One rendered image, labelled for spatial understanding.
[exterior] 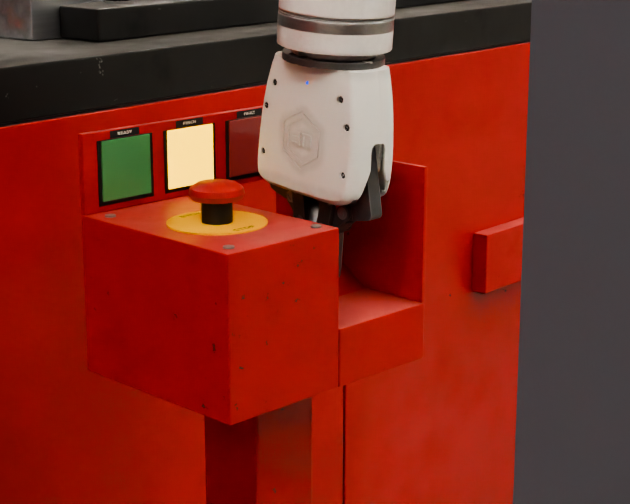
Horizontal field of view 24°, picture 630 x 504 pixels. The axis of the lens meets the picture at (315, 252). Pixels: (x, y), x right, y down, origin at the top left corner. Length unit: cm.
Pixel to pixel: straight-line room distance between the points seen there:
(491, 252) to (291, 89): 66
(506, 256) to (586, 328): 102
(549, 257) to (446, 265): 95
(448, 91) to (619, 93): 95
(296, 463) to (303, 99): 28
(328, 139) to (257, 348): 16
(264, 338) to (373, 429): 62
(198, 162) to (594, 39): 52
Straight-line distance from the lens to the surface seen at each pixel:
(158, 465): 136
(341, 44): 102
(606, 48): 67
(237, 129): 115
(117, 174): 108
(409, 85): 154
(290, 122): 107
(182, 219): 104
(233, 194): 102
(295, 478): 112
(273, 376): 100
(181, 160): 111
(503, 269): 171
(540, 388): 72
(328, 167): 105
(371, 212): 105
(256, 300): 98
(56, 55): 123
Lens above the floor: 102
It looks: 15 degrees down
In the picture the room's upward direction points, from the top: straight up
